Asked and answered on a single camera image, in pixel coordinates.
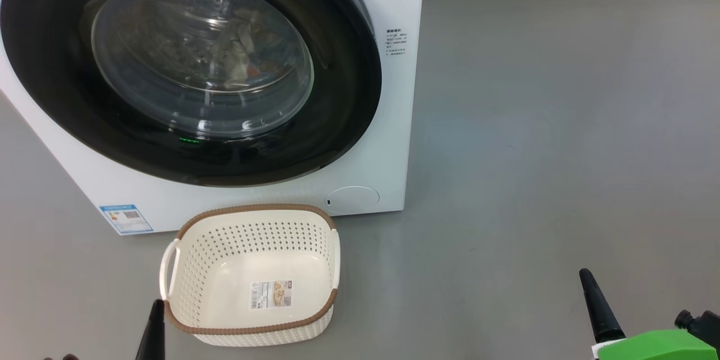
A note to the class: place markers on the basket product label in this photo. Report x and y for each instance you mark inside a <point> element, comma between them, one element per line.
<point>271,294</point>

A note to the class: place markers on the round white filter cover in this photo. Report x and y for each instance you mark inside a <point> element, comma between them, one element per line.
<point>352,201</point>

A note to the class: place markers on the cream perforated laundry basket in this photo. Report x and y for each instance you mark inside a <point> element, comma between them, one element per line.
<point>225,247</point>

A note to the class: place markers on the white washing machine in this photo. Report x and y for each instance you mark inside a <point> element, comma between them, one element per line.
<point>394,124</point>

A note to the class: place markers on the black round washing machine door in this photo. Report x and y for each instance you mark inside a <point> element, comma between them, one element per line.
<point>56,67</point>

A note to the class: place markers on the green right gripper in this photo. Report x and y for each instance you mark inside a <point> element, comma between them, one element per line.
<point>658,349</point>

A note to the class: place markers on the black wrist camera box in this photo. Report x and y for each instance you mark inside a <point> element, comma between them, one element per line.
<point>703,329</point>

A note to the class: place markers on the blue energy label sticker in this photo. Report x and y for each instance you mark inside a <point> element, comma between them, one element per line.
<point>126,219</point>

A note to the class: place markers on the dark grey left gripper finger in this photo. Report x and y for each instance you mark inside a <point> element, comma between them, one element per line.
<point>153,337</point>

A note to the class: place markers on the cream garment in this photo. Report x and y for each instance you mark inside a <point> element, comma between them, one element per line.
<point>239,62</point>

